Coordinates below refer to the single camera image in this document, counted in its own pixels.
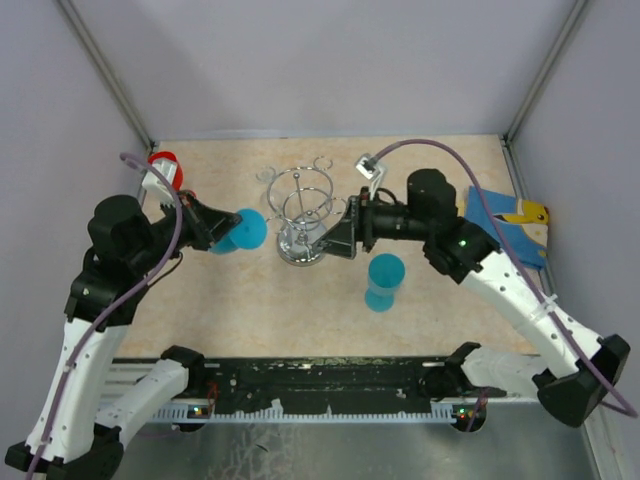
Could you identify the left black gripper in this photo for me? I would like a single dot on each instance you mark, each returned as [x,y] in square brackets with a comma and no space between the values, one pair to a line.
[193,223]

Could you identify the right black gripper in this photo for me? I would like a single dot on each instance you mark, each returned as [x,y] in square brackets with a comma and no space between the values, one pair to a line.
[360,223]

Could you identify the blue wine glass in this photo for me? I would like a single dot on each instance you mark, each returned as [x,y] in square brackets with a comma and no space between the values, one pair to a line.
[386,273]
[249,234]

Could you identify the red wine glass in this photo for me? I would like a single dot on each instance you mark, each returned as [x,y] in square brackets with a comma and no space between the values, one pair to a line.
[167,164]

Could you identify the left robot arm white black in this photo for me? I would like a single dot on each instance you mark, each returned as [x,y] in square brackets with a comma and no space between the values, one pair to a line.
[74,438]

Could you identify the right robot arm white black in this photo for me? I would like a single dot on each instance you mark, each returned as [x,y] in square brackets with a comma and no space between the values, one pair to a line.
[572,364]

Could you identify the blue cartoon cloth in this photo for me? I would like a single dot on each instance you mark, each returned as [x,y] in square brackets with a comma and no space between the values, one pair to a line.
[524,223]

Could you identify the chrome wire glass rack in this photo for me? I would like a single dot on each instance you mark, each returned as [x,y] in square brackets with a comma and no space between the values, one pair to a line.
[303,202]

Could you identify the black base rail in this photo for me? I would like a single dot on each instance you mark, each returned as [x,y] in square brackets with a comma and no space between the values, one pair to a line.
[348,385]

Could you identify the white cable duct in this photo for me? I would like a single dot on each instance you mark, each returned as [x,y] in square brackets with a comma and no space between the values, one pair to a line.
[191,414]

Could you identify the left aluminium corner post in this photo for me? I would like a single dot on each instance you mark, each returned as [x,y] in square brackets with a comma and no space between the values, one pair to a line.
[105,71]

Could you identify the aluminium corner post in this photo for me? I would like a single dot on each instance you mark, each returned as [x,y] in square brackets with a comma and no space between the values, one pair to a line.
[105,71]
[559,46]

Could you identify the right aluminium corner post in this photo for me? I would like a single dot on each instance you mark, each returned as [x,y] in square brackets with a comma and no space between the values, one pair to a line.
[559,46]

